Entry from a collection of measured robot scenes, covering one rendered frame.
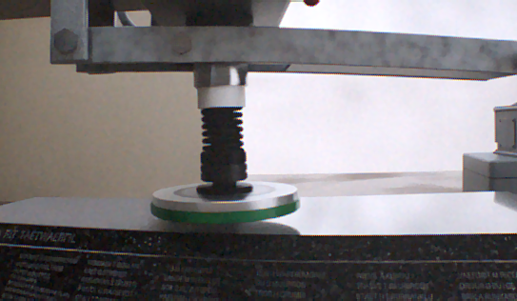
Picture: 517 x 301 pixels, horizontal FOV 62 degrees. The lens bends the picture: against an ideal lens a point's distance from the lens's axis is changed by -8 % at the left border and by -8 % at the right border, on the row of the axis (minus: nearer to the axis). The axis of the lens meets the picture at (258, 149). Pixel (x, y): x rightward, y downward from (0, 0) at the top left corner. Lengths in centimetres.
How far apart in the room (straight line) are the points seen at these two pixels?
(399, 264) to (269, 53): 32
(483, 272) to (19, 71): 693
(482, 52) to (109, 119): 584
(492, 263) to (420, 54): 30
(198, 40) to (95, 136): 584
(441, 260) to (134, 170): 575
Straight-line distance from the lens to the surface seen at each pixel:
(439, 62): 69
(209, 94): 65
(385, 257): 58
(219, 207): 59
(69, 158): 669
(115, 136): 629
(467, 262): 59
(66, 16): 65
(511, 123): 179
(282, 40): 64
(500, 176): 166
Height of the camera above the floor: 99
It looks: 3 degrees down
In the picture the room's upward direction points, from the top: 2 degrees counter-clockwise
